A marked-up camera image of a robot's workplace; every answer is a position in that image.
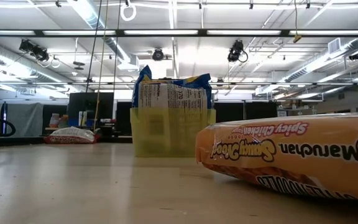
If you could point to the blue Maruchan soy sauce packet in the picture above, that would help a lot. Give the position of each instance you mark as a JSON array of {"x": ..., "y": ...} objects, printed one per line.
[
  {"x": 172, "y": 96},
  {"x": 197, "y": 81}
]

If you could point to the orange Maruchan noodle packet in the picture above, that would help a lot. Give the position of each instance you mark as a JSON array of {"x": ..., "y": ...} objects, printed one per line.
[
  {"x": 73, "y": 133},
  {"x": 291, "y": 161}
]

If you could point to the yellow translucent plastic bin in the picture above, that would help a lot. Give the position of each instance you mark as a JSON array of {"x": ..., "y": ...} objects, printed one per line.
[{"x": 172, "y": 140}]

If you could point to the narrow black partition panel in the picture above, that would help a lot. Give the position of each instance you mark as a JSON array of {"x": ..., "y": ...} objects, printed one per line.
[{"x": 123, "y": 118}]

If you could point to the round black ceiling spotlight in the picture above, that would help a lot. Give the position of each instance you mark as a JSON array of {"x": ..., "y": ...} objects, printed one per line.
[{"x": 158, "y": 54}]

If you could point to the wide black partition panel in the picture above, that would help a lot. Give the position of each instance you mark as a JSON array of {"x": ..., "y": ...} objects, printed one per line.
[{"x": 244, "y": 110}]

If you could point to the black monitor screen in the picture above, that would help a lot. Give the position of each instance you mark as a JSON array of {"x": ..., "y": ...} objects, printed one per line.
[{"x": 85, "y": 104}]

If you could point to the black overhead beam with lights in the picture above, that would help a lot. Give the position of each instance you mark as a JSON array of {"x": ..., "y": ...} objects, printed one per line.
[{"x": 119, "y": 32}]

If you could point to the orange and white containers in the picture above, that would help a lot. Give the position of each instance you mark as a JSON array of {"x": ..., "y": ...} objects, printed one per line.
[{"x": 54, "y": 121}]

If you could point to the black double ceiling spotlight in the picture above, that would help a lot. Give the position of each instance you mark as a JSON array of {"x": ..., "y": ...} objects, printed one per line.
[{"x": 39, "y": 55}]

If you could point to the grey fabric cover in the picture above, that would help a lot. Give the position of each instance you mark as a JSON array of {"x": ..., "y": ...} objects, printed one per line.
[{"x": 26, "y": 119}]

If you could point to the white ceiling air vent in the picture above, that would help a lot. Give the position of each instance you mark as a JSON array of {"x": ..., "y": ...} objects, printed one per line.
[{"x": 334, "y": 45}]

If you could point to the small black ceiling spotlight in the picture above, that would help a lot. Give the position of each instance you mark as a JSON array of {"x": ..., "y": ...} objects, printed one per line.
[{"x": 356, "y": 56}]

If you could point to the silver ventilation duct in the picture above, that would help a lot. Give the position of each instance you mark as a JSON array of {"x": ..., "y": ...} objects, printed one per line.
[{"x": 89, "y": 15}]

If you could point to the black aluminium table frame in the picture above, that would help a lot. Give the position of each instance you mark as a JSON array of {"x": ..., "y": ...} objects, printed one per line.
[{"x": 17, "y": 141}]

